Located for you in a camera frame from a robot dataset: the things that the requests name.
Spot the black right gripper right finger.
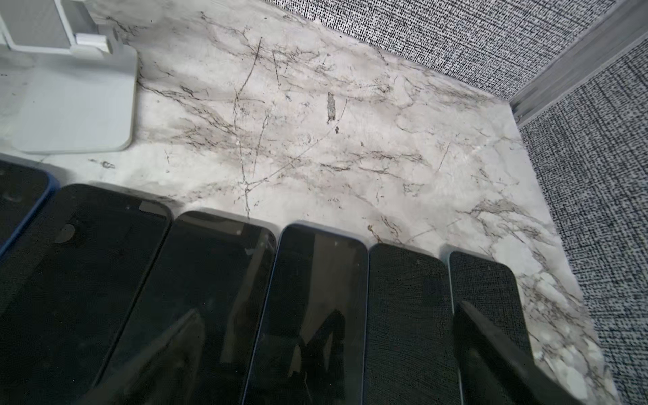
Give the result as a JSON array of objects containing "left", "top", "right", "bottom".
[{"left": 452, "top": 301, "right": 580, "bottom": 404}]

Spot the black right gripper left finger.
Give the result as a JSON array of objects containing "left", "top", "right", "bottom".
[{"left": 76, "top": 309, "right": 205, "bottom": 404}]

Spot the black phone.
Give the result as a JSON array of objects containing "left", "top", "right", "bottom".
[
  {"left": 241, "top": 224, "right": 369, "bottom": 404},
  {"left": 364, "top": 244, "right": 461, "bottom": 404},
  {"left": 102, "top": 211, "right": 277, "bottom": 404},
  {"left": 1, "top": 184, "right": 172, "bottom": 404},
  {"left": 1, "top": 160, "right": 60, "bottom": 256},
  {"left": 448, "top": 250, "right": 535, "bottom": 405}
]

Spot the black phone back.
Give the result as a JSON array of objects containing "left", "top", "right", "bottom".
[{"left": 448, "top": 250, "right": 535, "bottom": 405}]

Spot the white stand back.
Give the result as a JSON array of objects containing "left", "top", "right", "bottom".
[{"left": 1, "top": 1, "right": 138, "bottom": 155}]

